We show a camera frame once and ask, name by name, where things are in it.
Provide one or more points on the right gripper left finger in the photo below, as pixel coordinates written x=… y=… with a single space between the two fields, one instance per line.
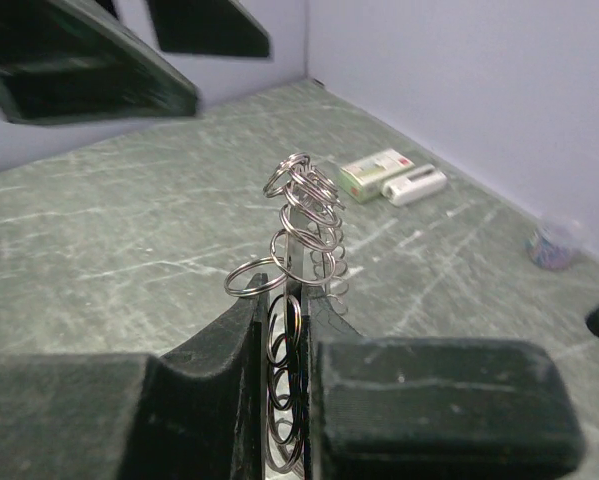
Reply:
x=195 y=412

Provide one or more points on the metal disc with keyrings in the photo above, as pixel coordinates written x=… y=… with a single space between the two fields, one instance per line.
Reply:
x=306 y=252

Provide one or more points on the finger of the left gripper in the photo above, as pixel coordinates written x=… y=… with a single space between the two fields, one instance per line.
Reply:
x=208 y=28
x=67 y=62

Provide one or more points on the small clear cup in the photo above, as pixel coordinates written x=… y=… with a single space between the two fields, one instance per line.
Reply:
x=555 y=242

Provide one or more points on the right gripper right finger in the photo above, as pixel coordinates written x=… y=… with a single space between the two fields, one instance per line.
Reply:
x=430 y=407

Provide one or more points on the white staple box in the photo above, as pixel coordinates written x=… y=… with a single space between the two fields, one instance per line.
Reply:
x=363 y=179

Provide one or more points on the white stapler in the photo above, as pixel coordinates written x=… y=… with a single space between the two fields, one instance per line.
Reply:
x=414 y=185

